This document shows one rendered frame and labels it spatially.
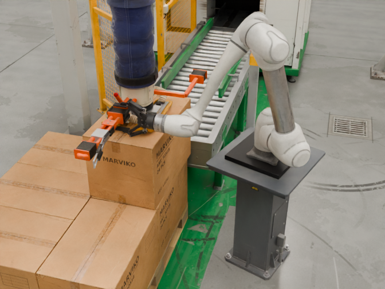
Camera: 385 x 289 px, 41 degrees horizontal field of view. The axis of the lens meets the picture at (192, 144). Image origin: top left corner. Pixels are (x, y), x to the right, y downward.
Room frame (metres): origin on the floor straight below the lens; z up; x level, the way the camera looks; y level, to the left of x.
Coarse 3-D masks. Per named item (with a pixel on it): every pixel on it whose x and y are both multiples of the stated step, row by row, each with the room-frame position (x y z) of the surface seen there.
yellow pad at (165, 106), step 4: (156, 100) 2.64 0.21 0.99; (168, 100) 2.64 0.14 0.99; (156, 104) 2.54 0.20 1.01; (160, 104) 2.55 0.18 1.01; (164, 104) 2.58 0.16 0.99; (168, 104) 2.59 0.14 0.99; (164, 108) 2.54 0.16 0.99; (168, 108) 2.57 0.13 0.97; (160, 112) 2.48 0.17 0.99; (164, 112) 2.50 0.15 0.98; (136, 124) 2.36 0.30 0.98; (140, 128) 2.33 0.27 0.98
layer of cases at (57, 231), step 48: (48, 144) 2.86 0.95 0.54; (0, 192) 2.35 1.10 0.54; (48, 192) 2.35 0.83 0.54; (0, 240) 1.95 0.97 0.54; (48, 240) 1.95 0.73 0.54; (96, 240) 1.95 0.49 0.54; (144, 240) 2.00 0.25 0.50; (0, 288) 1.79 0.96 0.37; (48, 288) 1.71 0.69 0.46; (96, 288) 1.64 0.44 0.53; (144, 288) 1.96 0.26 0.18
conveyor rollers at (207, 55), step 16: (208, 32) 5.04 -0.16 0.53; (224, 32) 5.01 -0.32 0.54; (208, 48) 4.58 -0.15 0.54; (224, 48) 4.55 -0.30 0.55; (192, 64) 4.18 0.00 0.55; (208, 64) 4.21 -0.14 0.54; (240, 64) 4.22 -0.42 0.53; (176, 80) 3.85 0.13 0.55; (208, 80) 3.85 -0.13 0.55; (192, 96) 3.59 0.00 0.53; (224, 96) 3.56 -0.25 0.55; (208, 112) 3.30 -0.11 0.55; (208, 128) 3.09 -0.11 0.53
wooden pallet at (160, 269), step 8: (184, 208) 2.70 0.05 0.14; (184, 216) 2.69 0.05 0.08; (184, 224) 2.69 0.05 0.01; (176, 232) 2.59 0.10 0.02; (176, 240) 2.52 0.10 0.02; (168, 248) 2.44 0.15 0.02; (168, 256) 2.37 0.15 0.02; (160, 264) 2.21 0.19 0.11; (160, 272) 2.20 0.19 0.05; (152, 280) 2.07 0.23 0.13; (152, 288) 2.11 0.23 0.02
